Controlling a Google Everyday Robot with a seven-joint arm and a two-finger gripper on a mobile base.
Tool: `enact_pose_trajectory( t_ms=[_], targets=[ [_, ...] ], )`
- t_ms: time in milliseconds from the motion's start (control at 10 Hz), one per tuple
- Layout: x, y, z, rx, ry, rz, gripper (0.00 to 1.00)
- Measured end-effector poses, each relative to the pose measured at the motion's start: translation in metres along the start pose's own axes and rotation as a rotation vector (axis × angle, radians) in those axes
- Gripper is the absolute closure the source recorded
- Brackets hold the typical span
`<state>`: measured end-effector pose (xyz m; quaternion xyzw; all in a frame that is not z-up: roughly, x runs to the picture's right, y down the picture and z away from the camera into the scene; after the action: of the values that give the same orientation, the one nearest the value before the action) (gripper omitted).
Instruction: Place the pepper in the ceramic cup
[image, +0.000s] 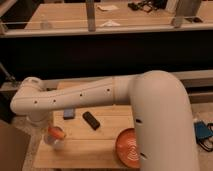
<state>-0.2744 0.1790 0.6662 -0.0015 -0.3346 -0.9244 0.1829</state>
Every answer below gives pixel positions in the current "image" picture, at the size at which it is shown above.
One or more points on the folded white paper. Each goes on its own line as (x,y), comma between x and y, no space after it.
(110,23)

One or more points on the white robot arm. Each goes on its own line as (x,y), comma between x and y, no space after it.
(161,109)

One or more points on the black rectangular block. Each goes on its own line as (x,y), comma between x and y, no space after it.
(91,120)

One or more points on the blue grey sponge block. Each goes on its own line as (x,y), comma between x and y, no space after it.
(69,114)

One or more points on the wooden cutting board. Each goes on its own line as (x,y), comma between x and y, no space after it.
(83,147)

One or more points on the grey metal post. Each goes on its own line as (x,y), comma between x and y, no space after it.
(90,15)
(186,10)

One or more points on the brown cardboard box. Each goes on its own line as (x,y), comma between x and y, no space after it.
(13,147)

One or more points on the grey metal post right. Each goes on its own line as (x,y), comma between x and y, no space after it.
(186,10)

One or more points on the orange ridged plate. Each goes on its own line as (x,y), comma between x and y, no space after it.
(126,148)

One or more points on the orange pepper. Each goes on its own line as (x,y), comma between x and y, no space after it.
(57,133)

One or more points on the blue box on floor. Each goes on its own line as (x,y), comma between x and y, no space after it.
(202,131)

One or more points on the white paper sheet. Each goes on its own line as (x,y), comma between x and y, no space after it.
(107,7)

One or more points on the clear plastic bottle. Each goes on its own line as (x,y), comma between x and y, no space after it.
(45,24)

